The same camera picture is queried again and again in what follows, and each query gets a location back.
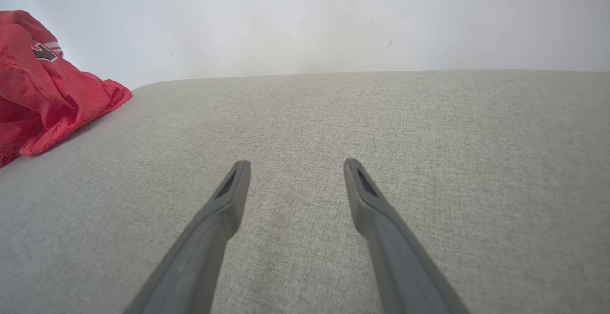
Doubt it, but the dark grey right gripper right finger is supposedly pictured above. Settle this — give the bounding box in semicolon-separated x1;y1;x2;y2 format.
343;158;471;314

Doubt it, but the grey fabric sofa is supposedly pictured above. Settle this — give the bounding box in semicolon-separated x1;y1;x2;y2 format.
0;70;610;314

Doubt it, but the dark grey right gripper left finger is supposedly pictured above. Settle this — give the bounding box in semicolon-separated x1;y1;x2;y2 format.
123;160;252;314

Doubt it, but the red white basketball jersey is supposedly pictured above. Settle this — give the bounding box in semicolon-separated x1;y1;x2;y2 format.
0;10;133;168

